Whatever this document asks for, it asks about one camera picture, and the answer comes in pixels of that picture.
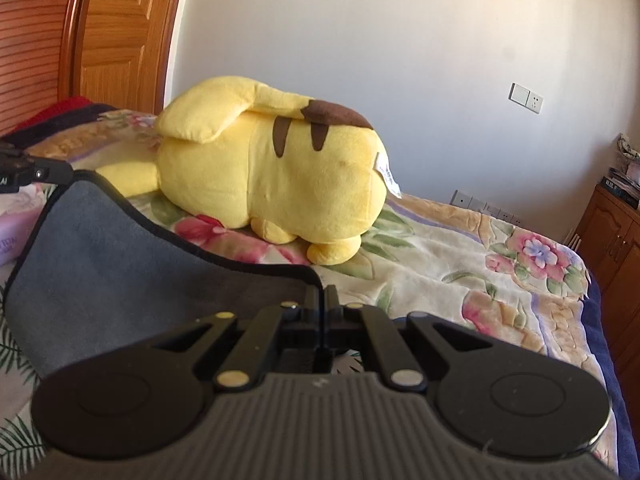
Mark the wooden cabinet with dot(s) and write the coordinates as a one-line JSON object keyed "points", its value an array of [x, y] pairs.
{"points": [[612, 250]]}

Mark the white wall switch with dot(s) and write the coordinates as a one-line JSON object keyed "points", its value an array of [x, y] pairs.
{"points": [[526, 96]]}

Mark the red cloth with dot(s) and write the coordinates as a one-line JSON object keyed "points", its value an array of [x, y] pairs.
{"points": [[52, 112]]}

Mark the wooden door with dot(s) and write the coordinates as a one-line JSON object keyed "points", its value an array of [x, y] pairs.
{"points": [[125, 35]]}

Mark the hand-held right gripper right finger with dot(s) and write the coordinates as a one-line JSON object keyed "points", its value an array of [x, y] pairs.
{"points": [[332, 310]]}

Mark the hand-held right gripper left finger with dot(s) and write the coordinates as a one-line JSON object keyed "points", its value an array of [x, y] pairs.
{"points": [[311, 310]]}

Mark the pink tissue pack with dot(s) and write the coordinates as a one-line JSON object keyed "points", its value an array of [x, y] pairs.
{"points": [[17, 225]]}

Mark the wall socket strip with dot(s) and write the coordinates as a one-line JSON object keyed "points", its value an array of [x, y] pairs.
{"points": [[485, 207]]}

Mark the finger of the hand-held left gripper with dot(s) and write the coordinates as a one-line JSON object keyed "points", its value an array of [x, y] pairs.
{"points": [[50, 171]]}

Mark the floral blanket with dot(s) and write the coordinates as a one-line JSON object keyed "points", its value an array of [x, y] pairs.
{"points": [[450, 280]]}

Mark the stack of books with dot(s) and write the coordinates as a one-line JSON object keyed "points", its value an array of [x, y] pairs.
{"points": [[625, 180]]}

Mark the grey towel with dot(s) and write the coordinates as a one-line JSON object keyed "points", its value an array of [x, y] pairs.
{"points": [[125, 280]]}

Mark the yellow plush toy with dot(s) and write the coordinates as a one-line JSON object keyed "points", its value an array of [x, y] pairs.
{"points": [[260, 180]]}

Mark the wooden headboard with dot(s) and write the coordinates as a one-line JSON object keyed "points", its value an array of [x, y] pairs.
{"points": [[30, 40]]}

